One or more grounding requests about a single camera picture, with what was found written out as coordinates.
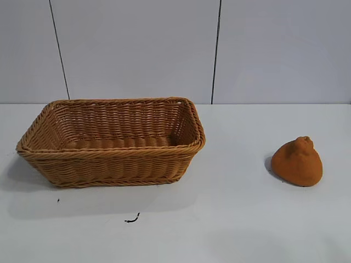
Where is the brown woven wicker basket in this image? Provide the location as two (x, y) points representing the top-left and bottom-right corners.
(16, 96), (207, 188)

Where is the orange cone-shaped bun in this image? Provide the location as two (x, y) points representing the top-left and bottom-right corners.
(271, 136), (322, 188)

